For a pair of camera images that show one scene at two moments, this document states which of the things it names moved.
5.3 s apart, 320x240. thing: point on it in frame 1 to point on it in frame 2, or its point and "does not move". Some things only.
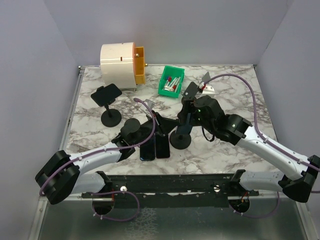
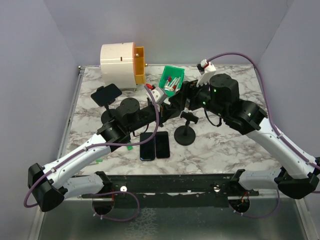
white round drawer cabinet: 117,65 does not move
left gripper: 163,125 to 165,111
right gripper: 189,107 to 189,92
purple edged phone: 162,146 does not move
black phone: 147,150 does not move
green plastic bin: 173,72 does not move
